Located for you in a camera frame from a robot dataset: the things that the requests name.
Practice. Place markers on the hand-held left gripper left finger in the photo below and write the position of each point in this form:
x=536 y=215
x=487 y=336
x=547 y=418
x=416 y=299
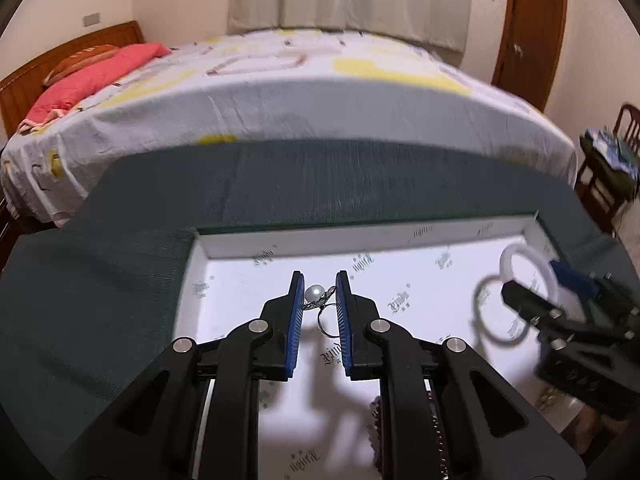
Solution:
x=297 y=325

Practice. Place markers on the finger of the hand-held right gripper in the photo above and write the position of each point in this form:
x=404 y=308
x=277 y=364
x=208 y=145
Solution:
x=525 y=302
x=572 y=280

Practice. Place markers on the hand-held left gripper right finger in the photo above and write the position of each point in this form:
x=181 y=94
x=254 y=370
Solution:
x=343 y=325

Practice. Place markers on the white jade bangle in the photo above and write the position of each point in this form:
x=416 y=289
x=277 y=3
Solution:
x=522 y=248

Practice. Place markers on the dark green jewelry tray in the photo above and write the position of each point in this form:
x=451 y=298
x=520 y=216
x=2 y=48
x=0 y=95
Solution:
x=425 y=280

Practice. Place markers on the person's right hand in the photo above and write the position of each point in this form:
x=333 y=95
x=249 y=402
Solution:
x=597 y=432

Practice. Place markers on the wooden chair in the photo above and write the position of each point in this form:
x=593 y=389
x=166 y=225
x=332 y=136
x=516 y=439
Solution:
x=597 y=190

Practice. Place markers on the pile of clothes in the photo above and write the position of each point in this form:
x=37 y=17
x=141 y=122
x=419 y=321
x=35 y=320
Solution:
x=607 y=150

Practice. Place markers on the dark green tablecloth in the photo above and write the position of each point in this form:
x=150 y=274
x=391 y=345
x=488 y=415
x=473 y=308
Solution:
x=100 y=285

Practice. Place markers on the bed with patterned sheet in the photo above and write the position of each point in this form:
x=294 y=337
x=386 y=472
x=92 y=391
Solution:
x=300 y=105

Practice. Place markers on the brown wooden door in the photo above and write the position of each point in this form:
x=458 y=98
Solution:
x=532 y=25

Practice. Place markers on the red blanket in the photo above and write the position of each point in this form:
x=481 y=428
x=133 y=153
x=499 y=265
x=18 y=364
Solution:
x=100 y=70

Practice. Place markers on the orange pillow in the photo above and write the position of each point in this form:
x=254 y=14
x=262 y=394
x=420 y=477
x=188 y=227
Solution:
x=75 y=62

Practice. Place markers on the wooden headboard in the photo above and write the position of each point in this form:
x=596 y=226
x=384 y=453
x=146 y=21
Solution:
x=30 y=80

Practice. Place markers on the grey wall socket panel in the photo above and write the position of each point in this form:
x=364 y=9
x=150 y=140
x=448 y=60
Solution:
x=91 y=19

